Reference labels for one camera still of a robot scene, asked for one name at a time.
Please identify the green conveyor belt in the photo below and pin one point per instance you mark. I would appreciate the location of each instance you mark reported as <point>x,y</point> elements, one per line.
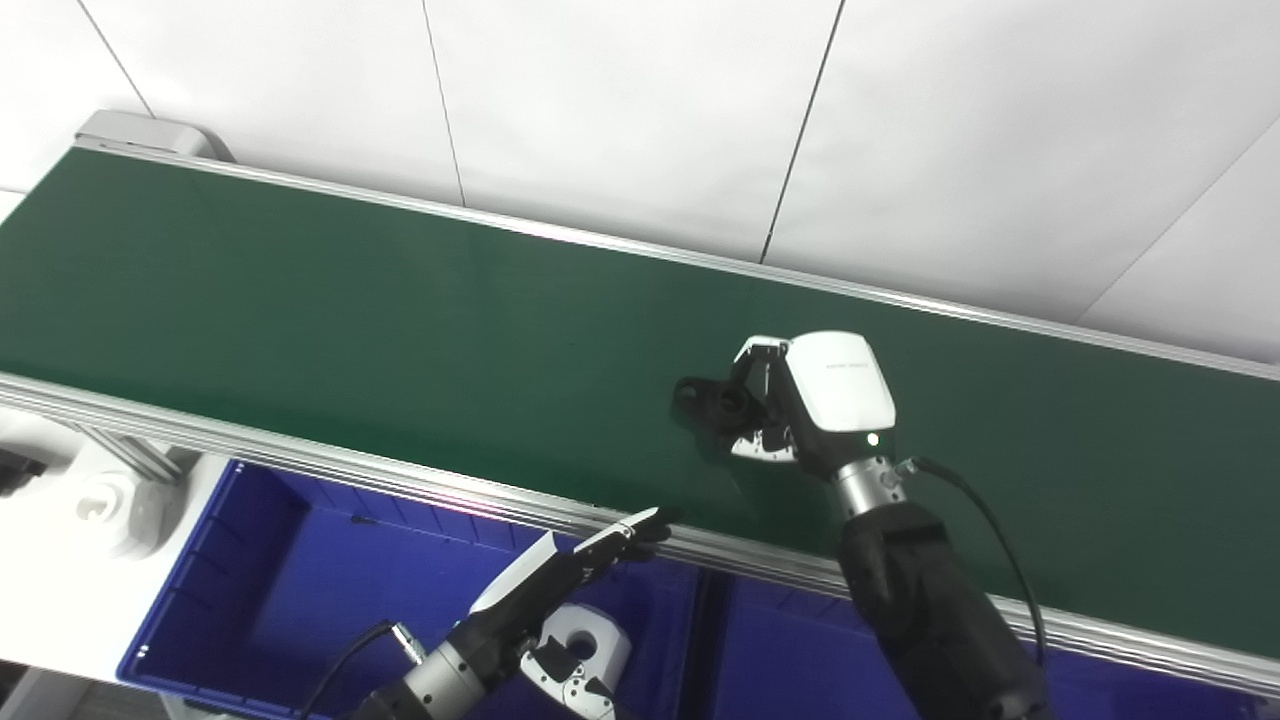
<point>400,320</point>
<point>300,460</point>

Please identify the blue plastic bin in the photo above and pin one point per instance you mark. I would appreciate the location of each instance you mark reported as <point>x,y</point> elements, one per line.
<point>790,660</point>
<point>300,600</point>

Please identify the aluminium conveyor leg strut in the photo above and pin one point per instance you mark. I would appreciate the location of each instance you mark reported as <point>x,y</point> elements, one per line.
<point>130,450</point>

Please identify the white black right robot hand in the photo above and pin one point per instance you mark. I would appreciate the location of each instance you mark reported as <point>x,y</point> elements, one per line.
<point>840,390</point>

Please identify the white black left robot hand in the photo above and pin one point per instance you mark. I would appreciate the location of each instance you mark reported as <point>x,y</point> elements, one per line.
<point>520,600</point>

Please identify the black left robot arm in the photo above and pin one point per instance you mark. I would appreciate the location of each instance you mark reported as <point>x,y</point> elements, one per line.
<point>440,685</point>

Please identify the white block part with hole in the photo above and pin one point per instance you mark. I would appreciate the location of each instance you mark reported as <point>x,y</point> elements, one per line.
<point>608,650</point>

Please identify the black flanged metal part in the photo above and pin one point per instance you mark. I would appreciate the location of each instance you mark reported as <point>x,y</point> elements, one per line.
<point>712,402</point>

